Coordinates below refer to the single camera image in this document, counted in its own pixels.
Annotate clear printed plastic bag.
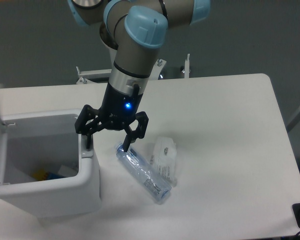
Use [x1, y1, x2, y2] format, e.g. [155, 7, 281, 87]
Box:
[150, 136, 178, 187]

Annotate white push-button trash can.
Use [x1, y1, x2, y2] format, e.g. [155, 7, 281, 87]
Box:
[0, 109, 101, 218]

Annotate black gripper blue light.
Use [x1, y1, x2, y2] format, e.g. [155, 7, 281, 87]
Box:
[74, 83, 149, 152]

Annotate blue item inside trash can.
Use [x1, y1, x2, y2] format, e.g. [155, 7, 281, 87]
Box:
[44, 172, 65, 181]

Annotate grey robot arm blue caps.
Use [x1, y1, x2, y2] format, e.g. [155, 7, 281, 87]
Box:
[68, 0, 211, 151]

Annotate white item inside trash can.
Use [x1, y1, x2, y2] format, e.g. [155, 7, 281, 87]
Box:
[57, 165, 79, 178]

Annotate clear plastic water bottle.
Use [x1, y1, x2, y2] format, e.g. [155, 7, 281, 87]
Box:
[114, 142, 172, 204]

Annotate yellow item inside trash can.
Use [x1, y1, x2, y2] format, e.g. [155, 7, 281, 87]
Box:
[31, 169, 48, 181]

